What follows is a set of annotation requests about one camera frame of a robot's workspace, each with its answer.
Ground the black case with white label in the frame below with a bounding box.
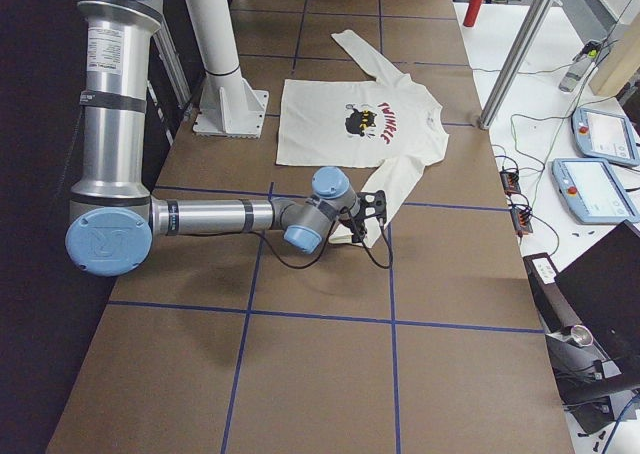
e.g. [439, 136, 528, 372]
[523, 253, 582, 332]

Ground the near orange black connector box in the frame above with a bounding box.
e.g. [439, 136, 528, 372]
[510, 205, 533, 238]

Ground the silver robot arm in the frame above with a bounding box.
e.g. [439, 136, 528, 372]
[65, 0, 387, 277]

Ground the black monitor with stand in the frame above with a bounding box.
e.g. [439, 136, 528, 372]
[555, 221, 639, 434]

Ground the near teach pendant tablet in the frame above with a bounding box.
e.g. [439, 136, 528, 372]
[551, 158, 639, 225]

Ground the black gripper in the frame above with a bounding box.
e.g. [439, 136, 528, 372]
[355, 190, 387, 224]

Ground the cream long-sleeve cat shirt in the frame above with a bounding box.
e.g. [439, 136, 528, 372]
[276, 30, 449, 218]

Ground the far teach pendant tablet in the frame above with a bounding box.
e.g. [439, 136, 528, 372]
[571, 107, 639, 167]

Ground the far orange black connector box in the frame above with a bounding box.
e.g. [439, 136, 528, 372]
[499, 169, 522, 196]

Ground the red cylindrical bottle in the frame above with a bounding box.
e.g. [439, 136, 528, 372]
[463, 0, 485, 28]

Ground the orange black connector box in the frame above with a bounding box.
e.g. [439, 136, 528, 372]
[499, 169, 522, 196]
[510, 205, 533, 238]

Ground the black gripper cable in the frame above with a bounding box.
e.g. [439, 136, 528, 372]
[259, 212, 394, 270]

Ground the aluminium frame post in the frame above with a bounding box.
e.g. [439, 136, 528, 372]
[478, 0, 554, 130]

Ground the teach pendant tablet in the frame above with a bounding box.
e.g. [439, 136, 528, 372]
[551, 158, 639, 225]
[571, 107, 639, 167]

